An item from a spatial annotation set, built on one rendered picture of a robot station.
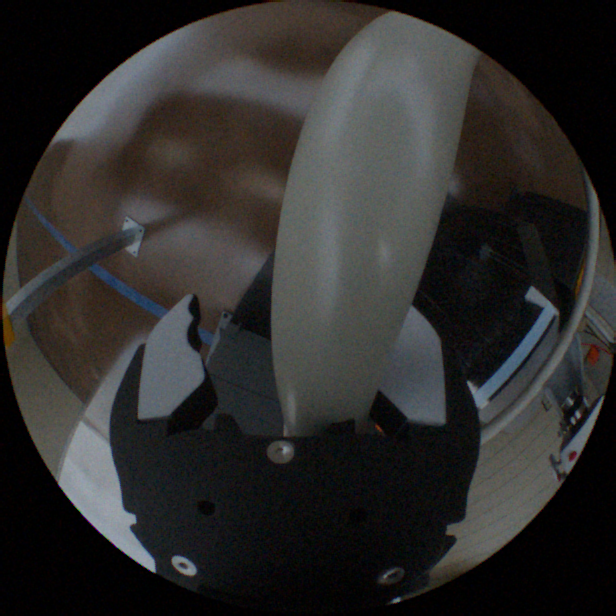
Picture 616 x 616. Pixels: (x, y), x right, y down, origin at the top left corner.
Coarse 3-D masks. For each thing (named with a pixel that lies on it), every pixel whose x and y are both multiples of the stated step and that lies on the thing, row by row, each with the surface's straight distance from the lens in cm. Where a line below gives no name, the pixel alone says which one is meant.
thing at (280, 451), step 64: (192, 448) 6; (256, 448) 5; (320, 448) 5; (384, 448) 5; (192, 512) 5; (256, 512) 5; (320, 512) 5; (384, 512) 5; (448, 512) 6; (192, 576) 6; (256, 576) 5; (320, 576) 5; (384, 576) 5
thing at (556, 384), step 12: (576, 336) 46; (552, 348) 47; (576, 348) 51; (564, 360) 56; (576, 360) 59; (564, 372) 60; (576, 372) 69; (552, 384) 57; (564, 384) 67; (552, 396) 51; (564, 396) 75
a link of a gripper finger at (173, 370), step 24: (168, 312) 11; (192, 312) 12; (168, 336) 10; (192, 336) 10; (144, 360) 9; (168, 360) 8; (192, 360) 8; (144, 384) 8; (168, 384) 8; (192, 384) 7; (144, 408) 7; (168, 408) 7; (192, 408) 7
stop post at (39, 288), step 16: (128, 224) 148; (112, 240) 131; (128, 240) 141; (80, 256) 116; (96, 256) 123; (48, 272) 109; (64, 272) 110; (80, 272) 119; (32, 288) 104; (48, 288) 107; (16, 304) 101; (32, 304) 105; (16, 320) 103
